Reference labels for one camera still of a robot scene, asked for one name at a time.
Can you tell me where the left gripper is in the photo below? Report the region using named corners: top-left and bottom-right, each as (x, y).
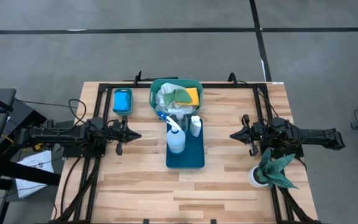
top-left (106, 114), bottom-right (142, 156)

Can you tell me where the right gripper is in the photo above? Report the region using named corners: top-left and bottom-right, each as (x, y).
top-left (229, 114), bottom-right (269, 157)

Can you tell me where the blue sponge with wavy edge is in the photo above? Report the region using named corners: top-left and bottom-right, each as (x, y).
top-left (113, 91), bottom-right (132, 113)

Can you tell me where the white cloth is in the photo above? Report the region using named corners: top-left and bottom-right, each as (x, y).
top-left (155, 82), bottom-right (196, 115)

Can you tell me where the spray bottle with blue liquid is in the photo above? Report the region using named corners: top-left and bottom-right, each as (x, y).
top-left (156, 111), bottom-right (187, 154)

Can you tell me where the small white labelled bottle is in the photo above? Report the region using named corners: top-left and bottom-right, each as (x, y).
top-left (190, 114), bottom-right (203, 138)

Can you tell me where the clear spray bottle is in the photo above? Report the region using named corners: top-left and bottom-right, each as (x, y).
top-left (174, 112), bottom-right (190, 134)

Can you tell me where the green microfibre cloth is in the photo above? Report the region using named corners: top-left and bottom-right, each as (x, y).
top-left (162, 88), bottom-right (194, 106)

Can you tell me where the yellow cloth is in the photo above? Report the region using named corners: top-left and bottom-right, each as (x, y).
top-left (176, 87), bottom-right (201, 107)

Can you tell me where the small teal plastic basket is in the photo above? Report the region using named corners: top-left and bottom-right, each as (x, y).
top-left (112, 88), bottom-right (134, 117)

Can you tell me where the large teal plastic basin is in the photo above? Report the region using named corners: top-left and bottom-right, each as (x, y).
top-left (149, 78), bottom-right (204, 116)

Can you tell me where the artificial plant in white pot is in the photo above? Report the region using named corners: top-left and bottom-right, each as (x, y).
top-left (247, 147), bottom-right (300, 190)

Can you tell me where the dark blue plastic bin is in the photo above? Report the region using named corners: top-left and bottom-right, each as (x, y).
top-left (165, 119), bottom-right (206, 170)

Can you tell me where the white paper sheet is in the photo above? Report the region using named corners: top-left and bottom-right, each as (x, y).
top-left (15, 150), bottom-right (55, 199)

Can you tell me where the black aluminium table frame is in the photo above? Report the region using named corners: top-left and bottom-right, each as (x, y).
top-left (50, 70), bottom-right (323, 224)

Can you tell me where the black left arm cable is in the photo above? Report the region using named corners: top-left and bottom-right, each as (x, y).
top-left (68, 98), bottom-right (88, 126)

